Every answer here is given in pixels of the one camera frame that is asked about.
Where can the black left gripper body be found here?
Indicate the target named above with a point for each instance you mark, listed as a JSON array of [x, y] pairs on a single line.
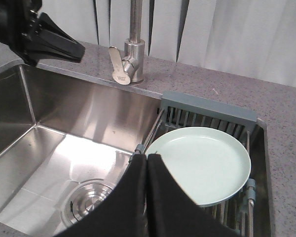
[[15, 16]]

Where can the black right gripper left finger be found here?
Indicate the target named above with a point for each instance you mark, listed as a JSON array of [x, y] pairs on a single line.
[[121, 214]]

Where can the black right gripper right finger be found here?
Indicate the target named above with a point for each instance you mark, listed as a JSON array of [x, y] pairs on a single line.
[[171, 213]]

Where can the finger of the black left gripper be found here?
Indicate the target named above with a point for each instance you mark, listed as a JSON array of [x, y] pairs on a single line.
[[44, 25], [52, 46]]

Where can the light green round plate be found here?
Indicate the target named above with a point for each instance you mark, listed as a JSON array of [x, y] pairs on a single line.
[[209, 165]]

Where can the grey metal dish drying rack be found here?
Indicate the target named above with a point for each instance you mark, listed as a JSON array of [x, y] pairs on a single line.
[[178, 110]]

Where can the round steel sink drain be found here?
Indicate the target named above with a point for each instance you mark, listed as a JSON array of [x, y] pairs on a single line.
[[83, 199]]

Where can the stainless steel sink basin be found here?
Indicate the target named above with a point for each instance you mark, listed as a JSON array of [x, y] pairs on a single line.
[[59, 129]]

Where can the stainless steel faucet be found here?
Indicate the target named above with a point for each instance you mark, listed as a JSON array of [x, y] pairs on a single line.
[[129, 69]]

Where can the white pleated curtain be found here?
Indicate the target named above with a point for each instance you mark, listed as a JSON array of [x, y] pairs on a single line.
[[252, 38]]

